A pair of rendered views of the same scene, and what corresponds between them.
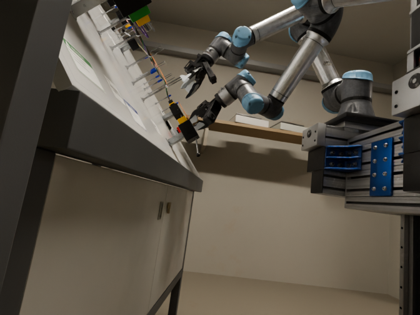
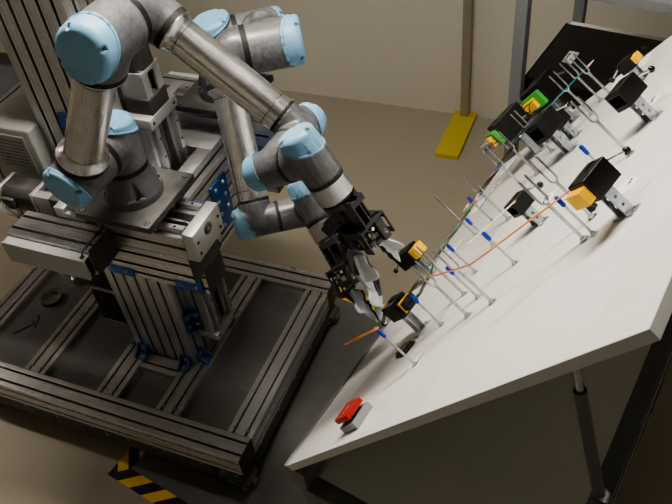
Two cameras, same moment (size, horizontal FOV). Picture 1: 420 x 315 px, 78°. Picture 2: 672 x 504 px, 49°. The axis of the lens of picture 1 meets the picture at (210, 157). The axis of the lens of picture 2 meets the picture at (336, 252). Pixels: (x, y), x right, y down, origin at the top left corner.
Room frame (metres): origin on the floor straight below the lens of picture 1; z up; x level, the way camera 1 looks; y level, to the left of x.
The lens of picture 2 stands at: (2.08, 0.62, 2.32)
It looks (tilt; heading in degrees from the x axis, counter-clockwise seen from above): 44 degrees down; 211
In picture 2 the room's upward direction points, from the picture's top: 7 degrees counter-clockwise
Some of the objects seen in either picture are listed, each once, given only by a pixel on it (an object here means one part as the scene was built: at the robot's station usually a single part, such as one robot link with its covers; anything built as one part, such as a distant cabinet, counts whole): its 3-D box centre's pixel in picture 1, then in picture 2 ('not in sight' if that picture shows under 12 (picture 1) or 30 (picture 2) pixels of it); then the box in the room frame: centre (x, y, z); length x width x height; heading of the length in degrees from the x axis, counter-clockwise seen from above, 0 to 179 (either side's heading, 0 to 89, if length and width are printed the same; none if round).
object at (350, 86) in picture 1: (355, 87); (113, 140); (1.05, -0.59, 1.33); 0.13 x 0.12 x 0.14; 2
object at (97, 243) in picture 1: (118, 268); not in sight; (0.58, 0.16, 0.60); 0.55 x 0.02 x 0.39; 174
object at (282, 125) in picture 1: (288, 131); not in sight; (2.53, -0.75, 1.55); 0.36 x 0.34 x 0.09; 94
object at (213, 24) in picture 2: not in sight; (215, 38); (0.54, -0.62, 1.33); 0.13 x 0.12 x 0.14; 129
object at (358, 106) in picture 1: (355, 112); (129, 177); (1.04, -0.59, 1.21); 0.15 x 0.15 x 0.10
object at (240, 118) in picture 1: (246, 124); not in sight; (2.50, -0.32, 1.55); 0.37 x 0.35 x 0.09; 94
